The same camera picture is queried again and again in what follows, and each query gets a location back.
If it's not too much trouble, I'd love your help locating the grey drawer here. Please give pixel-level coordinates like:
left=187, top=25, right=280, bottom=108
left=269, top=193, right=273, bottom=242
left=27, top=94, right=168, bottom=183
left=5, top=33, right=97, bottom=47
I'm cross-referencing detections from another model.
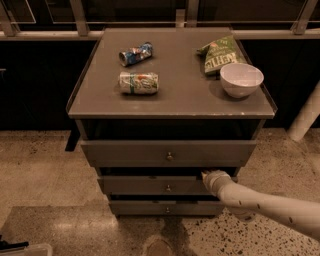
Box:
left=98, top=176, right=209, bottom=195
left=81, top=140, right=256, bottom=167
left=109, top=200, right=224, bottom=216

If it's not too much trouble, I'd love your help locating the grey drawer cabinet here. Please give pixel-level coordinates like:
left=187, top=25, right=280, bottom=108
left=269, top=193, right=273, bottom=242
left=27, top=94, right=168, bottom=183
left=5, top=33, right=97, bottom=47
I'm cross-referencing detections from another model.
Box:
left=67, top=28, right=276, bottom=203

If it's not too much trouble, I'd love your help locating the grey bottom drawer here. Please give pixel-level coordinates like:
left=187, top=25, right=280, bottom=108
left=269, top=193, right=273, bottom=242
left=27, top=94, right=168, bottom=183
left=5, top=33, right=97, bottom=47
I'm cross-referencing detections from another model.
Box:
left=109, top=200, right=224, bottom=216

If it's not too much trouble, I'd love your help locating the grey top drawer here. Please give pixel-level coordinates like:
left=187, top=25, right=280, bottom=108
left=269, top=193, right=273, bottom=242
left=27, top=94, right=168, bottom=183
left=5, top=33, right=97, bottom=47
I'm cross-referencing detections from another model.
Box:
left=81, top=140, right=256, bottom=167

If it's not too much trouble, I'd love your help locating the white bowl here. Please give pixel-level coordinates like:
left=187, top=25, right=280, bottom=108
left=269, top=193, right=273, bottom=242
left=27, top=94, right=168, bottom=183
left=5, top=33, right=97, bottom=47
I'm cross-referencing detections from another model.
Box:
left=220, top=63, right=264, bottom=98

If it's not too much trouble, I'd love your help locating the white pillar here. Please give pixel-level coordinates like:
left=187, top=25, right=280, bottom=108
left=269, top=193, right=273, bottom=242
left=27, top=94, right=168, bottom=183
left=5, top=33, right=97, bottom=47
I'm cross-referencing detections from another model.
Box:
left=287, top=80, right=320, bottom=142

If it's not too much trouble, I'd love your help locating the green chip bag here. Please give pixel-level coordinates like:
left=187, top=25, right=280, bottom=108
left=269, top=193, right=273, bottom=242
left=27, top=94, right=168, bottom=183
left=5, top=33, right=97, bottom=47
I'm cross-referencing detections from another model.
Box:
left=197, top=35, right=246, bottom=75

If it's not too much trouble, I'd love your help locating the green white soda can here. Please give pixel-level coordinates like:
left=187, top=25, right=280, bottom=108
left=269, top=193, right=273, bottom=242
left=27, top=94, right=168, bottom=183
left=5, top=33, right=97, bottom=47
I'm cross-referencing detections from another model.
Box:
left=119, top=72, right=159, bottom=95

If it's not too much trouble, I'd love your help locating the blue crushed soda can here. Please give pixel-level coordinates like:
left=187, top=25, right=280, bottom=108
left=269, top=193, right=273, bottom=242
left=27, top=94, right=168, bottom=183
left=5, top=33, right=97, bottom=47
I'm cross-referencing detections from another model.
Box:
left=119, top=42, right=153, bottom=67

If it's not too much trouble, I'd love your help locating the clear plastic box corner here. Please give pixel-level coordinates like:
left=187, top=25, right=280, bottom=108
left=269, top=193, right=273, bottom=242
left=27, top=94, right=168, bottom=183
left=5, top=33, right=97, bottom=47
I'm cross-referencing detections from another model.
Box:
left=0, top=244, right=53, bottom=256

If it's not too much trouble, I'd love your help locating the metal window railing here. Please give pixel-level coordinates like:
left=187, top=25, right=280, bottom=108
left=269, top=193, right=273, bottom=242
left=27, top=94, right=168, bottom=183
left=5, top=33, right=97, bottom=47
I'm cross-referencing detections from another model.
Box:
left=0, top=0, right=320, bottom=40

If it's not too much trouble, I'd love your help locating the black object bottom left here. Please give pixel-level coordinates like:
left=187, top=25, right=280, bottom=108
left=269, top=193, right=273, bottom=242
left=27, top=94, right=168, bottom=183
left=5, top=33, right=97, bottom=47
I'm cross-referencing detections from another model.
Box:
left=0, top=235, right=29, bottom=251

